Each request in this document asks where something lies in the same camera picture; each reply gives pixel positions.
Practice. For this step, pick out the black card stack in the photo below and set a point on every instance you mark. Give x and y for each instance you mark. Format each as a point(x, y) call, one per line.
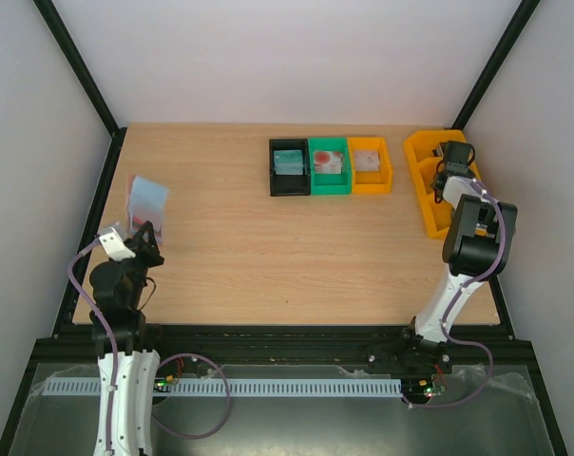
point(436, 151)

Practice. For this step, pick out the small yellow storage bin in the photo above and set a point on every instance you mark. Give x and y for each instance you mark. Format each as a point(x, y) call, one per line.
point(379, 182)

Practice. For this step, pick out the right black frame post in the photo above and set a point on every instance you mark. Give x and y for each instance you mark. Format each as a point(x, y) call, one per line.
point(504, 46)

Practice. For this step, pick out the left black frame post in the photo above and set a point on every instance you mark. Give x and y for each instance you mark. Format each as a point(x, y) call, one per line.
point(65, 42)

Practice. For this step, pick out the red white card holders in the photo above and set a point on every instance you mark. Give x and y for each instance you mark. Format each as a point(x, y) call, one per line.
point(328, 162)

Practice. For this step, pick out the black frame post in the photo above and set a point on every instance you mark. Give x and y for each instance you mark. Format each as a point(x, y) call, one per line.
point(65, 42)
point(504, 46)

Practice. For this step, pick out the yellow bin with blue cards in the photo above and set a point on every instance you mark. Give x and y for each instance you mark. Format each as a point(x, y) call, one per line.
point(437, 216)

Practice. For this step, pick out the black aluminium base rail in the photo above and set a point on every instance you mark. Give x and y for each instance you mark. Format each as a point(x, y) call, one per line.
point(372, 347)

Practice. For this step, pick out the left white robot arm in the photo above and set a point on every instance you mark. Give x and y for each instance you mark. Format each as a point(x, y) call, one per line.
point(127, 365)

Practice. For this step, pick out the teal card holders stack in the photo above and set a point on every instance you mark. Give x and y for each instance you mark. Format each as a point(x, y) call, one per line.
point(288, 162)

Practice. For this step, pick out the black storage bin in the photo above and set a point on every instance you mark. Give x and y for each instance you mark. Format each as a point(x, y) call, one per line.
point(282, 186)

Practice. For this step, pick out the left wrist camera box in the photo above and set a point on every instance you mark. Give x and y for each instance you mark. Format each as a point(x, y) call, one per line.
point(112, 238)

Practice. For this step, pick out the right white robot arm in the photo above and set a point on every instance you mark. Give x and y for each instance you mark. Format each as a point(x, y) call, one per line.
point(475, 249)

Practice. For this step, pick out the yellow bin with red cards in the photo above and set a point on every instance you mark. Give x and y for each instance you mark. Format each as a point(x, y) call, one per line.
point(422, 174)

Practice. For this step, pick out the yellow bin with black cards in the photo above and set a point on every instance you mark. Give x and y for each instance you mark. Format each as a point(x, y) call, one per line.
point(421, 144)

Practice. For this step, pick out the clear card holders stack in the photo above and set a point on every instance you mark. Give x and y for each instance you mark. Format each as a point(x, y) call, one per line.
point(366, 160)

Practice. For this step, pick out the green storage bin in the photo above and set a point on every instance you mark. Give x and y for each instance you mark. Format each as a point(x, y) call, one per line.
point(331, 184)

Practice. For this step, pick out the white slotted cable duct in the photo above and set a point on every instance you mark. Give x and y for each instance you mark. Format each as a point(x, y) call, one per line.
point(283, 388)

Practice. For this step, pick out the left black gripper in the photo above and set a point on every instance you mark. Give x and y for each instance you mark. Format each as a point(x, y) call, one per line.
point(148, 250)

